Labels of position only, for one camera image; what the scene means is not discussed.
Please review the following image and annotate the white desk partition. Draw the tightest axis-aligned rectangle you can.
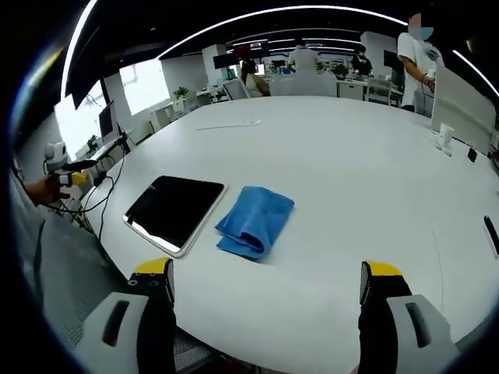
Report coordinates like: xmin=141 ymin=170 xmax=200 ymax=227
xmin=430 ymin=63 xmax=499 ymax=156

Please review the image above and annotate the black cable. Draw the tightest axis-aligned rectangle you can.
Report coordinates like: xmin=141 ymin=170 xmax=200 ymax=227
xmin=54 ymin=153 xmax=128 ymax=250

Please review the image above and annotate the white cup-shaped object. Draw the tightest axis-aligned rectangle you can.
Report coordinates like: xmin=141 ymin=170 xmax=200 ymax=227
xmin=435 ymin=122 xmax=455 ymax=153

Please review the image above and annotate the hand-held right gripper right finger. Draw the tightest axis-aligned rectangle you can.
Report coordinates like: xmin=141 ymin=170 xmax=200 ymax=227
xmin=357 ymin=259 xmax=462 ymax=374

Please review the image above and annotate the person's left hand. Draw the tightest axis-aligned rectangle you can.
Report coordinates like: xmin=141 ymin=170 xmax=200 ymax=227
xmin=23 ymin=174 xmax=62 ymax=207

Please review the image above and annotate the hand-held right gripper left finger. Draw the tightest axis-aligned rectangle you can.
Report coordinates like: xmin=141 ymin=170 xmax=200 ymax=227
xmin=76 ymin=256 xmax=177 ymax=374

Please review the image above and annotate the black flat device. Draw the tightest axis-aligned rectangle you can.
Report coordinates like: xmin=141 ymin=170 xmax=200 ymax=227
xmin=482 ymin=214 xmax=499 ymax=260

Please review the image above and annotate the white office chair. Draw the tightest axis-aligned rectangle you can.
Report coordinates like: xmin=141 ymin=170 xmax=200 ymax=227
xmin=222 ymin=79 xmax=251 ymax=103

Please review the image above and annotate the computer monitor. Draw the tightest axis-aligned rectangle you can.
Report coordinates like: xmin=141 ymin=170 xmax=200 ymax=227
xmin=97 ymin=100 xmax=120 ymax=144

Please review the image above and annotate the thin white strip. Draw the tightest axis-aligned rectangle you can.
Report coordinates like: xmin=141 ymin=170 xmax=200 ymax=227
xmin=194 ymin=119 xmax=263 ymax=132

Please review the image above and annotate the blue cleaning cloth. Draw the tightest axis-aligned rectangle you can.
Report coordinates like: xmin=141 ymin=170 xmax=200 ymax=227
xmin=214 ymin=185 xmax=296 ymax=263

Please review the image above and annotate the black tablet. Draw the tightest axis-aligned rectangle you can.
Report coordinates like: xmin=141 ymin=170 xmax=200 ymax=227
xmin=122 ymin=175 xmax=229 ymax=259

